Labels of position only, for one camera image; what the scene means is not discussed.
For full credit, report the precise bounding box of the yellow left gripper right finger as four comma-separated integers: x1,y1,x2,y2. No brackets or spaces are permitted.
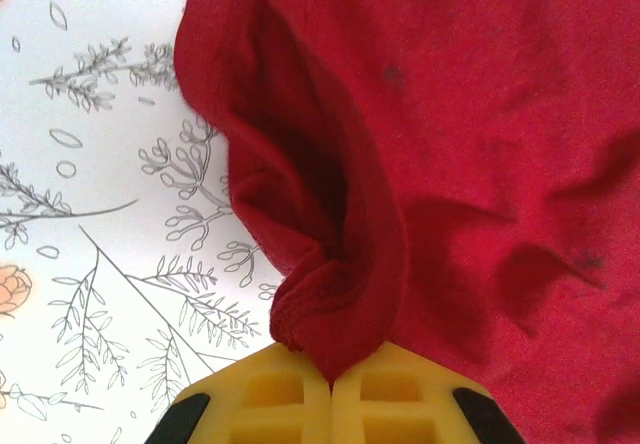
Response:
329,341,526,444

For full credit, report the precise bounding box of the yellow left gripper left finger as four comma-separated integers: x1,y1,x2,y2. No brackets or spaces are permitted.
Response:
144,342,334,444

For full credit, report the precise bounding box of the red t-shirt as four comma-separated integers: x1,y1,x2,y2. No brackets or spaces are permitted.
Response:
174,0,640,444

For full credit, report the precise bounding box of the floral patterned table cover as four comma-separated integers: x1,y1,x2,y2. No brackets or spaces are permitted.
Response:
0,0,286,444

